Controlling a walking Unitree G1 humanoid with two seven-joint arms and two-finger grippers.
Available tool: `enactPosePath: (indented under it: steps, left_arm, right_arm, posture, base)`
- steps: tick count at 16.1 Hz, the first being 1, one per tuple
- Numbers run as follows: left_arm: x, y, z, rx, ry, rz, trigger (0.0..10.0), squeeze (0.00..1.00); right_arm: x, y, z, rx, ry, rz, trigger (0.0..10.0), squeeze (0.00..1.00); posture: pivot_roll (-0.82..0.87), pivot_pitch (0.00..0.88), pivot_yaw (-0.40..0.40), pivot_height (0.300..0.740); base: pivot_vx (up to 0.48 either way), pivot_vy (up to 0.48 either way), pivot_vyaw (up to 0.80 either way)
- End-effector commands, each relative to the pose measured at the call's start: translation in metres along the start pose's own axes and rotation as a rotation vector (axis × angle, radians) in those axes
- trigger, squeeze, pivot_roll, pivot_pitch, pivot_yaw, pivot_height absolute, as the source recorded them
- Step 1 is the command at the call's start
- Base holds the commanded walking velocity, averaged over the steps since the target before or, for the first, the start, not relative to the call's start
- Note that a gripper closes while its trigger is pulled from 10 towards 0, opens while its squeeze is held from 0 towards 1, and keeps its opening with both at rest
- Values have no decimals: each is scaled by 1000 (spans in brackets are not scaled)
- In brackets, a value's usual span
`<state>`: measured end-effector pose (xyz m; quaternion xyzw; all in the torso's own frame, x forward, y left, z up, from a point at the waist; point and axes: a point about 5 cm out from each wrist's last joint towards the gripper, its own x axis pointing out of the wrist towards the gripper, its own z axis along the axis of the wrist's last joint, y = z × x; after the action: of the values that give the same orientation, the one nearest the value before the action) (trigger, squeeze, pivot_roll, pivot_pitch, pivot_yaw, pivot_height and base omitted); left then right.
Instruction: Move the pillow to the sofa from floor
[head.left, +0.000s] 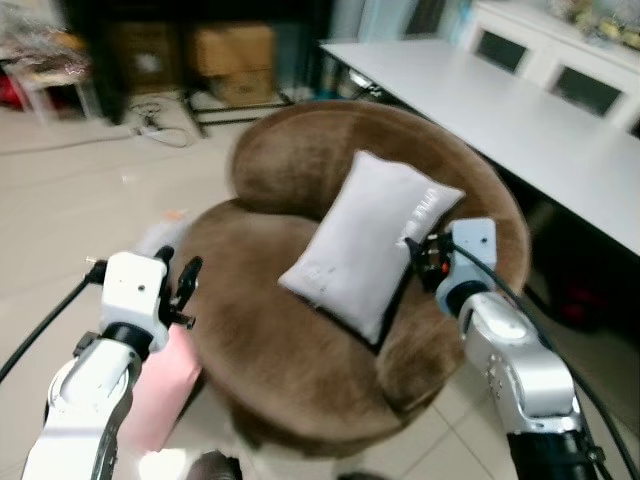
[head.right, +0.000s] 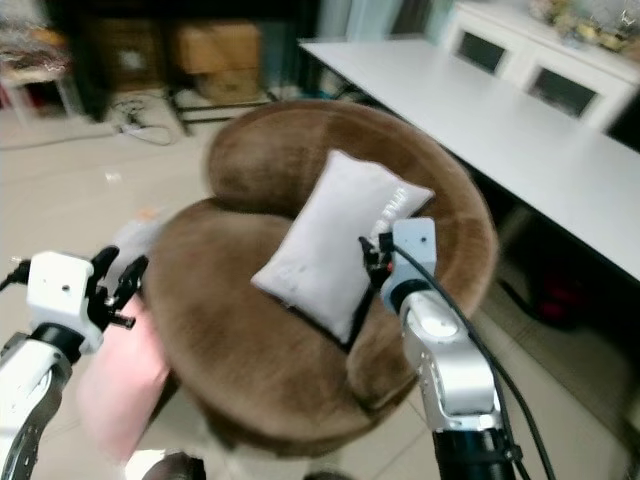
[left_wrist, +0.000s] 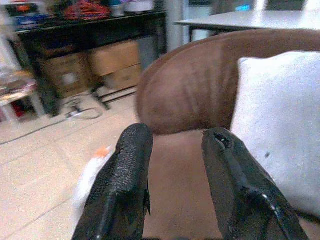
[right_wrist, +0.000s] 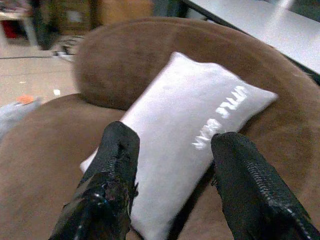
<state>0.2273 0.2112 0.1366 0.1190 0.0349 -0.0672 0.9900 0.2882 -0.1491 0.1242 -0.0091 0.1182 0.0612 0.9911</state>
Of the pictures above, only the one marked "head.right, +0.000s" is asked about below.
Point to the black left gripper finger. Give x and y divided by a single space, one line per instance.
130 278
104 260

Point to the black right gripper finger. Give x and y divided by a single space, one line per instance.
364 250

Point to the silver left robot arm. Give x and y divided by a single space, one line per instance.
30 400

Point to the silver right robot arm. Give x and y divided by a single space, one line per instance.
455 380

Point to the grey rectangular pillow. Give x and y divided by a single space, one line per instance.
335 240

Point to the brown round plush sofa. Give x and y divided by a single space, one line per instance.
260 370

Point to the red object under table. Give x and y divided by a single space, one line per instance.
548 290

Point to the dark left robot foot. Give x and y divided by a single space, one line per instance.
180 468

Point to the dark robot foot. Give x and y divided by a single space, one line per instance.
328 476
180 468

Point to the long white table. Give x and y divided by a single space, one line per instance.
510 130

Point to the small white side table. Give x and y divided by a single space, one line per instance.
30 85

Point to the dark brown cardboard box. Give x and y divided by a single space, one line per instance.
125 52

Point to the black shelf unit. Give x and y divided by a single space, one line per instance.
75 50

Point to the dark right robot foot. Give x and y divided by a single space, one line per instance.
328 476

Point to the light brown cardboard box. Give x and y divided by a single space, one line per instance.
217 58

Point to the white cabinet with glass doors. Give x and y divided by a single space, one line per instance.
550 60

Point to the clutter on white cabinet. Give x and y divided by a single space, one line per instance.
585 22

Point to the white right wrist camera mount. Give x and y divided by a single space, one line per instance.
415 245

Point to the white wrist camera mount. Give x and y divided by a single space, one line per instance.
415 245
62 290

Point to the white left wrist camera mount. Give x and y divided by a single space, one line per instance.
62 290

